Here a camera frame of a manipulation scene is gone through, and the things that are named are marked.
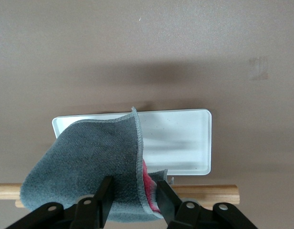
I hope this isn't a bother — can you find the grey and pink microfibre cloth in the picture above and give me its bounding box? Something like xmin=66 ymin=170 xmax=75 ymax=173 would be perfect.
xmin=20 ymin=106 xmax=175 ymax=224

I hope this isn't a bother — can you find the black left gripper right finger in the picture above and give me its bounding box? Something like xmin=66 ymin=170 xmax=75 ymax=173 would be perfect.
xmin=157 ymin=180 xmax=259 ymax=229

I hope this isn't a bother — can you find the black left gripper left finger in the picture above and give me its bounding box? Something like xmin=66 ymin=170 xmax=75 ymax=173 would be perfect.
xmin=5 ymin=176 xmax=115 ymax=229

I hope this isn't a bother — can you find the clear tape piece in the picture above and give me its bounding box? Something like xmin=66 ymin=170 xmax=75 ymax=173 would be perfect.
xmin=248 ymin=56 xmax=269 ymax=81

